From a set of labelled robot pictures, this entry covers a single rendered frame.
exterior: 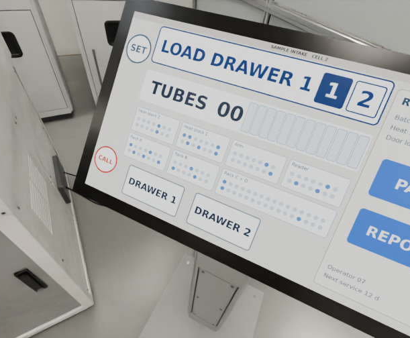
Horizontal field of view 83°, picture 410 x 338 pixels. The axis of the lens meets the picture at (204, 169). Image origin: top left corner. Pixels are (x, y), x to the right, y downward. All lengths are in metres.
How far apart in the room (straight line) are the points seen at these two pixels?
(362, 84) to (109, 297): 1.29
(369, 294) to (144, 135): 0.35
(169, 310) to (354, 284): 1.02
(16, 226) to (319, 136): 0.67
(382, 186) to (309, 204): 0.08
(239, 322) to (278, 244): 0.99
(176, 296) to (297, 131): 1.09
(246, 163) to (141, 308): 1.10
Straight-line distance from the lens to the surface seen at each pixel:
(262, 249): 0.33
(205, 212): 0.32
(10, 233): 0.74
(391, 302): 0.37
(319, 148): 0.31
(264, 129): 0.31
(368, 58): 0.34
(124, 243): 1.46
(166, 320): 1.26
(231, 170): 0.31
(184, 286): 1.30
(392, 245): 0.35
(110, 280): 1.39
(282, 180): 0.31
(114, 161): 0.38
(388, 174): 0.33
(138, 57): 0.39
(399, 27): 1.04
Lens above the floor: 1.27
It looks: 46 degrees down
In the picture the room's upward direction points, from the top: 7 degrees clockwise
